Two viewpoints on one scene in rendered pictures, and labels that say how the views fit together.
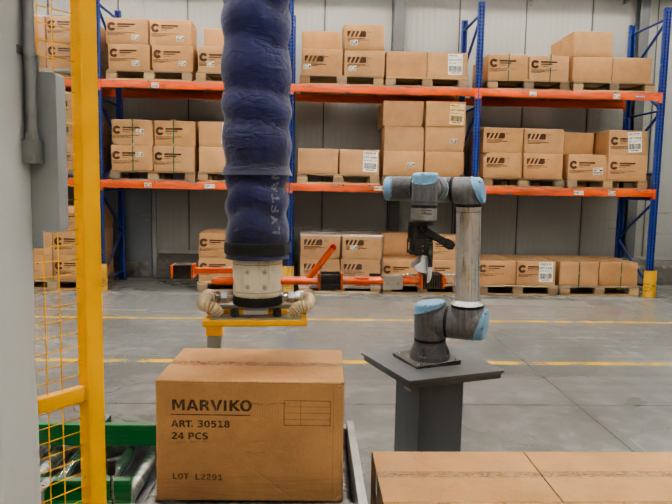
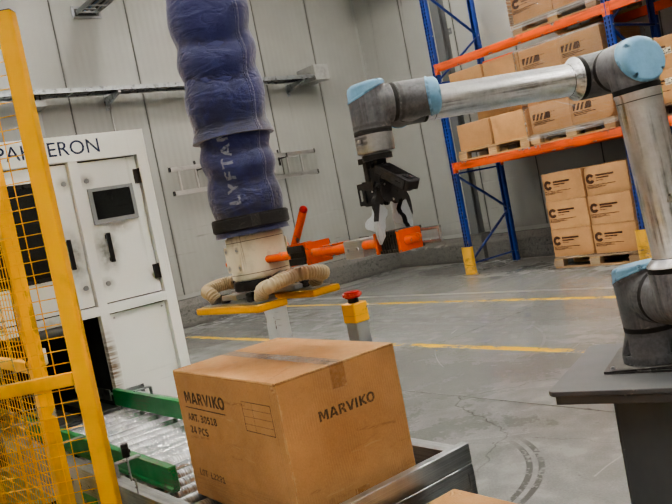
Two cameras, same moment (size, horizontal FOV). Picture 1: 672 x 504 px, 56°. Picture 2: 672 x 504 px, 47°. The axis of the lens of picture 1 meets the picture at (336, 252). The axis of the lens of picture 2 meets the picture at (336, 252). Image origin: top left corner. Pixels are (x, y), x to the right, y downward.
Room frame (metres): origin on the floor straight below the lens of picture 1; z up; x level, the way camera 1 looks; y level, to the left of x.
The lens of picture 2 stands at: (1.02, -1.69, 1.36)
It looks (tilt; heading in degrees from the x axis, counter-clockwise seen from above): 4 degrees down; 54
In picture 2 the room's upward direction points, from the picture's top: 11 degrees counter-clockwise
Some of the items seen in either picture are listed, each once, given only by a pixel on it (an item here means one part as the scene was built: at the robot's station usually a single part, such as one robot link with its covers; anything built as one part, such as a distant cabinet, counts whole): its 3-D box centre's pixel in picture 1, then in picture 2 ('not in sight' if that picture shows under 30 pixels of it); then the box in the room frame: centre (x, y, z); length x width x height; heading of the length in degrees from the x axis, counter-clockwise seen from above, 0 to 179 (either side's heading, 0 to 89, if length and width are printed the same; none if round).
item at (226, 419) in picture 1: (256, 418); (289, 422); (2.14, 0.27, 0.75); 0.60 x 0.40 x 0.40; 91
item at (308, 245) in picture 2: (330, 280); (309, 252); (2.16, 0.02, 1.24); 0.10 x 0.08 x 0.06; 3
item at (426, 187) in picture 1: (425, 189); (369, 107); (2.19, -0.30, 1.56); 0.10 x 0.09 x 0.12; 156
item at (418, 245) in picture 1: (420, 238); (379, 180); (2.18, -0.29, 1.39); 0.09 x 0.08 x 0.12; 92
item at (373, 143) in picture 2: (423, 215); (374, 145); (2.18, -0.30, 1.47); 0.10 x 0.09 x 0.05; 2
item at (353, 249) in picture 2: (391, 282); (362, 247); (2.17, -0.20, 1.24); 0.07 x 0.07 x 0.04; 3
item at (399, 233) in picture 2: (430, 280); (398, 240); (2.17, -0.33, 1.25); 0.08 x 0.07 x 0.05; 93
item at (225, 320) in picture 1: (255, 316); (238, 302); (2.05, 0.26, 1.13); 0.34 x 0.10 x 0.05; 93
